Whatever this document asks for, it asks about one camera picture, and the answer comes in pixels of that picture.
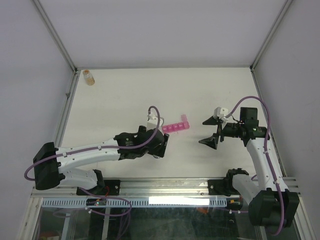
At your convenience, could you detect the pink weekly pill organizer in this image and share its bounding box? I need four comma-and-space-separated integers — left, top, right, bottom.
162, 114, 190, 134

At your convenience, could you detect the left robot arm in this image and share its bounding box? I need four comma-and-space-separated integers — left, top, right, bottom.
33, 125, 170, 195

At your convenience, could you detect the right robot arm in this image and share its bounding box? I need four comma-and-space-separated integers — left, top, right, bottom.
199, 107, 300, 230

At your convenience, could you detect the small amber bottle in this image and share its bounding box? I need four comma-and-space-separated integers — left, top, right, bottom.
82, 69, 95, 86

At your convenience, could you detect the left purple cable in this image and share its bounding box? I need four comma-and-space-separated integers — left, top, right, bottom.
24, 105, 161, 181

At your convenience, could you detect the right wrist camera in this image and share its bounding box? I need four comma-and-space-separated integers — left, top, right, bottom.
213, 107, 229, 122

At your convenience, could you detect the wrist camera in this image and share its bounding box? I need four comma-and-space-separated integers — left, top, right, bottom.
213, 107, 229, 122
146, 112, 164, 132

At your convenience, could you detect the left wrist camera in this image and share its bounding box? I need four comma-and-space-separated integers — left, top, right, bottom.
146, 112, 164, 132

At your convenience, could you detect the aluminium mounting rail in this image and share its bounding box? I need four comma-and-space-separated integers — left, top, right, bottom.
32, 176, 301, 201

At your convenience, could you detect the slotted cable duct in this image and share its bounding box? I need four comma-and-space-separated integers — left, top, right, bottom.
41, 196, 227, 209

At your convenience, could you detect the right aluminium frame post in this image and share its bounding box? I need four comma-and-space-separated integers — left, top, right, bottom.
249, 0, 294, 72

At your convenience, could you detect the aluminium frame post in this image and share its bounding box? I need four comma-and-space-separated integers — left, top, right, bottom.
249, 0, 294, 72
31, 0, 77, 73

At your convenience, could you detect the left aluminium frame post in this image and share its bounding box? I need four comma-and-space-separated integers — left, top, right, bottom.
31, 0, 77, 73

